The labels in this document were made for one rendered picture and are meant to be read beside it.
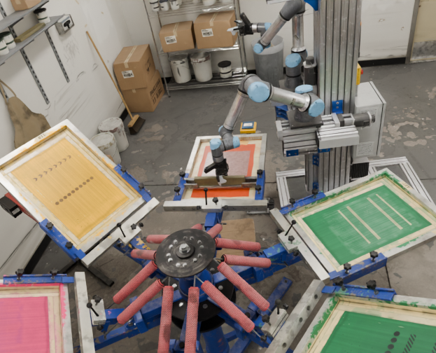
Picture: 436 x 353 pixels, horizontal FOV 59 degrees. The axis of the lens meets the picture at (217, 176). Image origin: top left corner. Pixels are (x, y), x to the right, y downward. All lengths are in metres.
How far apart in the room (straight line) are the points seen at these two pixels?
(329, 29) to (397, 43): 3.66
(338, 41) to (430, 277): 1.93
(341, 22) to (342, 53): 0.21
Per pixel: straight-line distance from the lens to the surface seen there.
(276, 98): 2.41
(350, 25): 2.72
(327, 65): 2.79
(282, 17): 2.99
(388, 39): 6.24
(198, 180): 2.69
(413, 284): 3.42
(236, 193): 2.66
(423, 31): 6.38
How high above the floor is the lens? 2.74
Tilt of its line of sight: 39 degrees down
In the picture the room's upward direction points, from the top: 12 degrees counter-clockwise
